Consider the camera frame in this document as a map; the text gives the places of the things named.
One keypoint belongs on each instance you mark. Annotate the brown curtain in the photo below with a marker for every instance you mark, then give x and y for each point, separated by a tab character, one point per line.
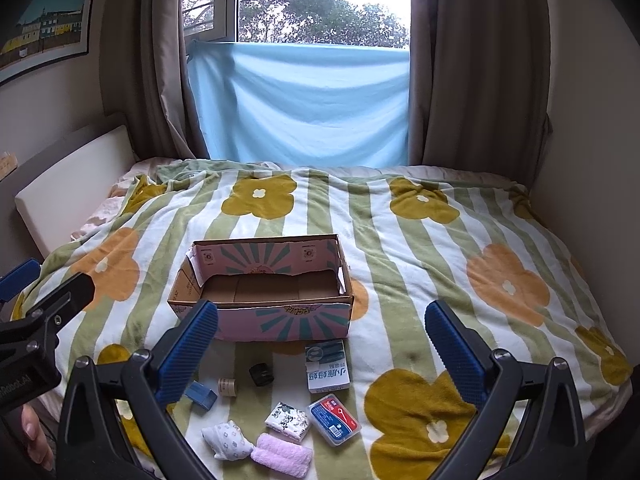
150	60
480	60

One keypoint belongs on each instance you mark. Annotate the white window frame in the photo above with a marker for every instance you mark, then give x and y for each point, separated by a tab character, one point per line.
227	0

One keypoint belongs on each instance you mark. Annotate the small black object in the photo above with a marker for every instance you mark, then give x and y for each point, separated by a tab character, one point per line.
261	374

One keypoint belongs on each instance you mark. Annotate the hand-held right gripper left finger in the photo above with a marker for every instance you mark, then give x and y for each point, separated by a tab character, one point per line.
190	355

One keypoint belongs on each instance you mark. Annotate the pink folded towel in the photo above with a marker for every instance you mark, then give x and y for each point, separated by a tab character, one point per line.
282	455

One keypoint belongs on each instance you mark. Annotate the small blue box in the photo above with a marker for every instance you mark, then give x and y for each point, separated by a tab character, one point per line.
201	396

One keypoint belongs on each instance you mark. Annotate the taupe headboard panel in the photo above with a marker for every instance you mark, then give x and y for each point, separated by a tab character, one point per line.
65	132

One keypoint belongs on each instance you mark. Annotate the white patterned cloth bundle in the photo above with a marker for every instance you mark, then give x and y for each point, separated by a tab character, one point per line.
225	440

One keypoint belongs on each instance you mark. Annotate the pink bedsheet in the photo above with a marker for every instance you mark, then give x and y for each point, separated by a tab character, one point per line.
100	215

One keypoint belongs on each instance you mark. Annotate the striped floral blanket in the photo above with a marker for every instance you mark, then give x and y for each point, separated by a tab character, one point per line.
415	260

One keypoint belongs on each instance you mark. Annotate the white headboard cushion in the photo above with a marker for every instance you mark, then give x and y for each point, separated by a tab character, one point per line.
75	185

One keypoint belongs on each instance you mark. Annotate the light blue cloth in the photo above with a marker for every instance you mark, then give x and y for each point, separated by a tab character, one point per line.
300	105

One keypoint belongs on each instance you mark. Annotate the white teal carton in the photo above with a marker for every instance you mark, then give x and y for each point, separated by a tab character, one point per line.
327	367

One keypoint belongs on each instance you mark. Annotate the small wooden block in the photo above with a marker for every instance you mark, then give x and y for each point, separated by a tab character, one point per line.
7	165

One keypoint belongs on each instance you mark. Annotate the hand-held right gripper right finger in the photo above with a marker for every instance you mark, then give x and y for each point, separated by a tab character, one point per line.
452	355

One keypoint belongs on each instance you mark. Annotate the pink printed cardboard box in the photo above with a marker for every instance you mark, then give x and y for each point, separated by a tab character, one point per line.
280	315

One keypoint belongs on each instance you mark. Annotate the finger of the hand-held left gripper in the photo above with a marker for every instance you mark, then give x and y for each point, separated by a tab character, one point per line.
65	292
20	274

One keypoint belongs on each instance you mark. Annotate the clear case red blue label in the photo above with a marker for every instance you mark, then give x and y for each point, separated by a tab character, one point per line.
333	419

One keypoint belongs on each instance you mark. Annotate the floral tissue pack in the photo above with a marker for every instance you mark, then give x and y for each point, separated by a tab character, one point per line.
286	420

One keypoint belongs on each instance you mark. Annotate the person's left hand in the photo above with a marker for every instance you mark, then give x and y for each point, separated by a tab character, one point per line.
32	435

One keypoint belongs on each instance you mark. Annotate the small beige tape roll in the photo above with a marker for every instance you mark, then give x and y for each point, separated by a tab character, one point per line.
228	386

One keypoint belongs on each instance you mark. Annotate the wall poster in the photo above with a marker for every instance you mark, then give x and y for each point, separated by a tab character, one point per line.
45	30

